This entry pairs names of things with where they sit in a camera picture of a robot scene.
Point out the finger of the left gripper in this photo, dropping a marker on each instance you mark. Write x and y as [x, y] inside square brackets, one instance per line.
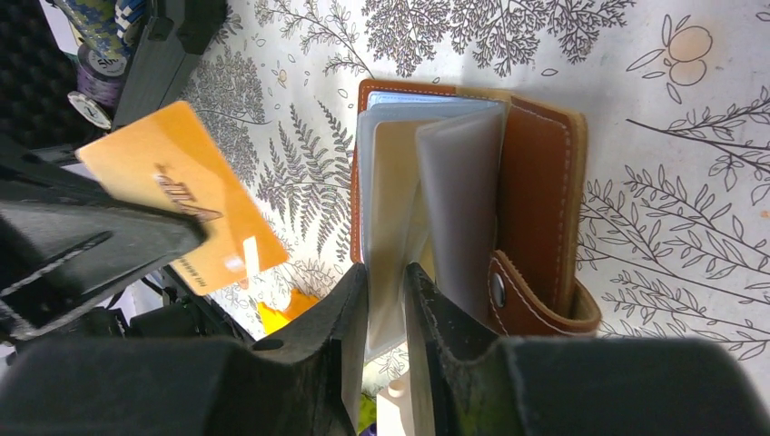
[67, 245]

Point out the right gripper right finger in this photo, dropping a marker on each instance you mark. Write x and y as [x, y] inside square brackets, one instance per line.
[452, 362]

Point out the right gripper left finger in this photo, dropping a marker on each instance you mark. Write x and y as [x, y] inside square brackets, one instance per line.
[310, 371]

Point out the brown leather card holder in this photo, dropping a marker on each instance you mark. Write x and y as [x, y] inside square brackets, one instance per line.
[482, 189]

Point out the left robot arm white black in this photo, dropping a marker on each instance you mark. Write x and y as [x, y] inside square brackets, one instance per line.
[159, 304]

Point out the orange green brown card stack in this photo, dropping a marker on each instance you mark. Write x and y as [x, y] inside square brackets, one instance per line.
[274, 319]

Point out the white dealer chip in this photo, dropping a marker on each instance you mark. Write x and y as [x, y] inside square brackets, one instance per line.
[90, 110]

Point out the purple chip stack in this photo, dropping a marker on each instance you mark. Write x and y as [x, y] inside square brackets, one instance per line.
[101, 78]

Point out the black poker chip case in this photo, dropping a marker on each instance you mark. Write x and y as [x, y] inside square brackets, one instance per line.
[74, 70]

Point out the blue yellow fifty chip stack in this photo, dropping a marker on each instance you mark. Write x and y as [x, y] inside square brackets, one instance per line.
[108, 27]

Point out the floral patterned table mat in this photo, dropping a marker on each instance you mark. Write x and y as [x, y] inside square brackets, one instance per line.
[674, 221]

